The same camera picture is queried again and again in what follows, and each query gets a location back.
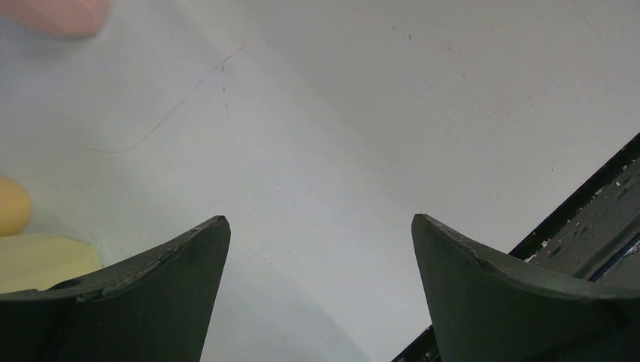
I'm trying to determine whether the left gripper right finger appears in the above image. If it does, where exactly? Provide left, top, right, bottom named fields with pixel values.
left=411, top=214, right=639, bottom=361

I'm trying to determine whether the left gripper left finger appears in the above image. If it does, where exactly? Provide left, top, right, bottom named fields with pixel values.
left=1, top=216, right=231, bottom=361

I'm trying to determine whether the pink cup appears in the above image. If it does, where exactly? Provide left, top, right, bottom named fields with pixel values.
left=1, top=0, right=109, bottom=38

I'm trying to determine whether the yellow-green mug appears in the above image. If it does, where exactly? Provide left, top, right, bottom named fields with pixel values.
left=1, top=234, right=103, bottom=293

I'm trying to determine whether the yellow mug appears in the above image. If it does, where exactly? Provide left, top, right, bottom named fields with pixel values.
left=1, top=175, right=32, bottom=237

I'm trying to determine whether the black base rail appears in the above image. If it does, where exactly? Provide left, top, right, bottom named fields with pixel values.
left=398, top=138, right=639, bottom=361

